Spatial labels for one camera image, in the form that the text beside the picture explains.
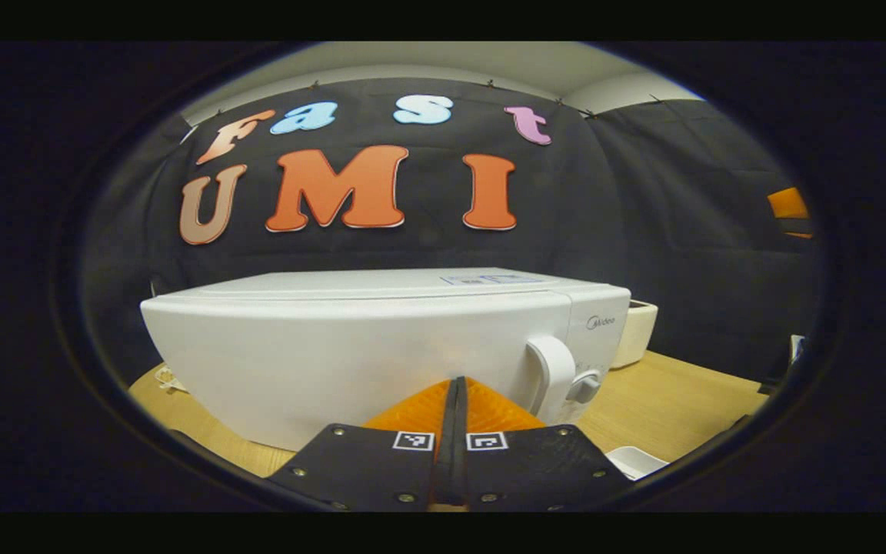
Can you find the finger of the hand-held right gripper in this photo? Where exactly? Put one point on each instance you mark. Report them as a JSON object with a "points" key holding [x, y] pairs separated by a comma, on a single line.
{"points": [[787, 204]]}

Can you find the white rectangular dish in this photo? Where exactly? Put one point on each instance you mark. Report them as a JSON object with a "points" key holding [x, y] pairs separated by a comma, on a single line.
{"points": [[635, 462]]}

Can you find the white microwave oven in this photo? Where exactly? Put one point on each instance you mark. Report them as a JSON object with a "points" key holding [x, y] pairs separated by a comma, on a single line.
{"points": [[335, 346]]}

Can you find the black backdrop cloth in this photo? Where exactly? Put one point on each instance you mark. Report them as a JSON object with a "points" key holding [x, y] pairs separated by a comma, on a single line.
{"points": [[681, 231]]}

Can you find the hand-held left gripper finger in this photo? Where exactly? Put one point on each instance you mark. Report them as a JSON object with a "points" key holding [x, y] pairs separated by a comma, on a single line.
{"points": [[461, 473], [443, 477]]}

